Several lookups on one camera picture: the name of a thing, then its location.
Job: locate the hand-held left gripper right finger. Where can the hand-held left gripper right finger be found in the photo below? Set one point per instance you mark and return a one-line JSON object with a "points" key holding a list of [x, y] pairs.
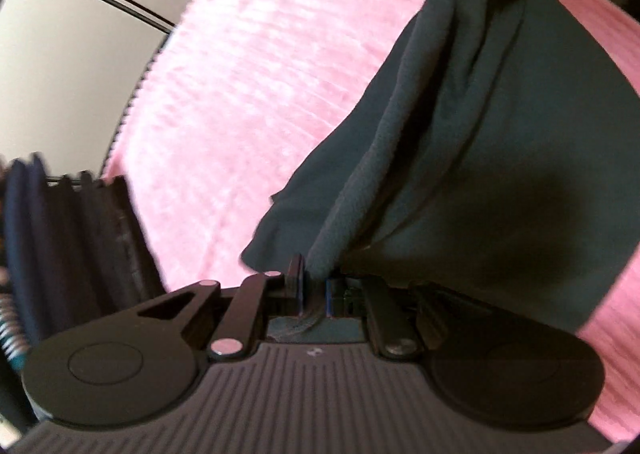
{"points": [[332, 299]]}

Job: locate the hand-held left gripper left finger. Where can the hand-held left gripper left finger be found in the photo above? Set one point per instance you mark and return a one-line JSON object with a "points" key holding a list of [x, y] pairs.
{"points": [[300, 286]]}

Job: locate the dark teal garment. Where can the dark teal garment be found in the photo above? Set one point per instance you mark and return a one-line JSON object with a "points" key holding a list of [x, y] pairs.
{"points": [[500, 134]]}

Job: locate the pink fluffy blanket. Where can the pink fluffy blanket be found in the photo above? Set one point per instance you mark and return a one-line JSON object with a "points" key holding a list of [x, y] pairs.
{"points": [[250, 84]]}

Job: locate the black folded cloth pile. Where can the black folded cloth pile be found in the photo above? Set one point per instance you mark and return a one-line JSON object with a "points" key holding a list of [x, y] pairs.
{"points": [[85, 244]]}

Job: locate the white closet doors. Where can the white closet doors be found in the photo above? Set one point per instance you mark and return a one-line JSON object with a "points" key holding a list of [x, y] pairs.
{"points": [[50, 59]]}

